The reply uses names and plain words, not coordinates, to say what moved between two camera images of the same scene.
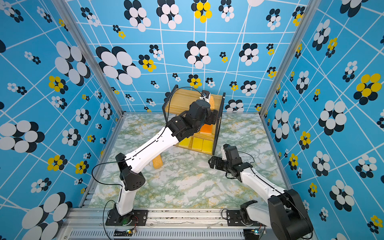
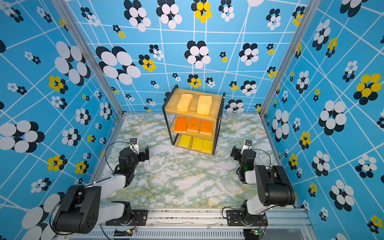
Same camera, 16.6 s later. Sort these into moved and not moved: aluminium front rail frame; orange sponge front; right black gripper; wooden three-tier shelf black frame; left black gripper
Moved: left black gripper; right black gripper
Not moved: wooden three-tier shelf black frame; orange sponge front; aluminium front rail frame
